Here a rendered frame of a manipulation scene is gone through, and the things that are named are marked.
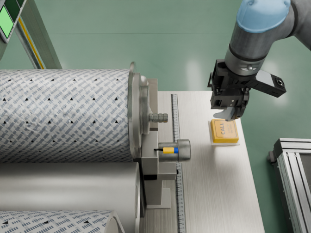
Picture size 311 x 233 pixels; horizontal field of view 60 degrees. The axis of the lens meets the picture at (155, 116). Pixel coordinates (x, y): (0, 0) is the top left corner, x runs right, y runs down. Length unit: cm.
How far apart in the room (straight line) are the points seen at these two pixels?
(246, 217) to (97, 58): 185
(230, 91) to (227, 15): 220
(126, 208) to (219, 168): 44
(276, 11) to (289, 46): 215
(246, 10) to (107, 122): 29
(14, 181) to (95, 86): 17
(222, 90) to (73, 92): 35
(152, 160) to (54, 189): 15
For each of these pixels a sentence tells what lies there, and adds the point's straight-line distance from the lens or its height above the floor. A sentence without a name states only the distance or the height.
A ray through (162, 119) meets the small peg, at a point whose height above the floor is 126.
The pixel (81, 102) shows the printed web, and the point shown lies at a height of 131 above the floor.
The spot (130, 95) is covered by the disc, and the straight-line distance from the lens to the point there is 35.
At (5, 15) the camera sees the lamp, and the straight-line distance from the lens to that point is 76.
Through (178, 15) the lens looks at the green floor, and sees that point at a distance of 272.
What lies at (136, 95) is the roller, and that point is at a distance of 36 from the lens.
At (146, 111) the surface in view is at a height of 128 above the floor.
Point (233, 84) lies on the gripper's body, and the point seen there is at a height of 114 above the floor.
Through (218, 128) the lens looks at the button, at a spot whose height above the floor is 92.
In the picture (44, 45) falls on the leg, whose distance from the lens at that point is 145.
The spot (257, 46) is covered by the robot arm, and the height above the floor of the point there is 127.
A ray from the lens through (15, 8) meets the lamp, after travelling 81.
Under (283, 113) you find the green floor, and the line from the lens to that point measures 213.
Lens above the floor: 159
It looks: 57 degrees down
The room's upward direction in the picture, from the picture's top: straight up
